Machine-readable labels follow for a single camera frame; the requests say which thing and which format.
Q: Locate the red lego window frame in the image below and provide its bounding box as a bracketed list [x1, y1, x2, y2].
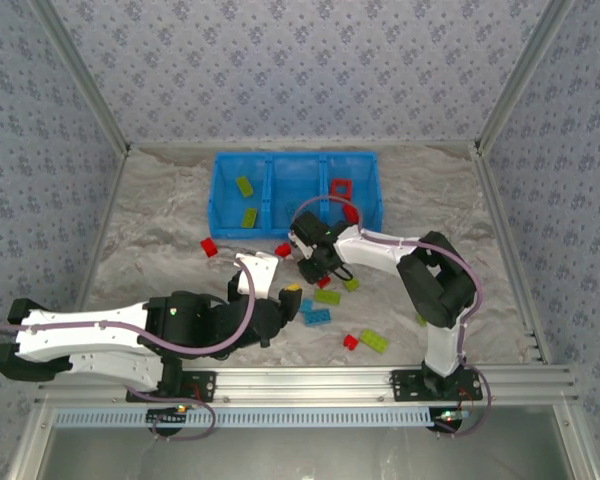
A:
[329, 177, 355, 201]

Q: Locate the blue three-compartment plastic bin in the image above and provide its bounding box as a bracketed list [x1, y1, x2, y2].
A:
[207, 151, 384, 240]

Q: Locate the black controller board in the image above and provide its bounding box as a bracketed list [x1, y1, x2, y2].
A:
[146, 405, 189, 435]
[427, 407, 469, 435]

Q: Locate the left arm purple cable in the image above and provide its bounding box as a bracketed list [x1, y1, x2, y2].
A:
[0, 257, 256, 442]

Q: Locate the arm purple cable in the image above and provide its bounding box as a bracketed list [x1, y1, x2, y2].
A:
[0, 257, 256, 442]
[292, 195, 492, 440]

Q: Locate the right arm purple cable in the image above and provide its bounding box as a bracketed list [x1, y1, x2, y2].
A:
[292, 195, 492, 440]

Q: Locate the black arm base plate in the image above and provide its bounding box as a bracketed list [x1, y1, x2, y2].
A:
[390, 368, 485, 404]
[124, 368, 218, 404]

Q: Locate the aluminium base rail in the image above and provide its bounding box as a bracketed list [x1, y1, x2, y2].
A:
[33, 366, 580, 404]

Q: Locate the pale blue slotted cable tray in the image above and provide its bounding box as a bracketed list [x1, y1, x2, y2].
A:
[53, 406, 437, 429]

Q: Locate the grey back frame rail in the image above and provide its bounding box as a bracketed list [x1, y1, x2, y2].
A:
[129, 140, 477, 150]

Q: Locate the aluminium side rail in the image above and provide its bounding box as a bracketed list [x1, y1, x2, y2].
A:
[472, 142, 556, 366]
[77, 144, 134, 307]

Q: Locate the aluminium frame post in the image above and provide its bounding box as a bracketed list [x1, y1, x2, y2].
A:
[474, 0, 579, 156]
[28, 0, 133, 156]
[7, 404, 56, 480]
[554, 404, 600, 480]

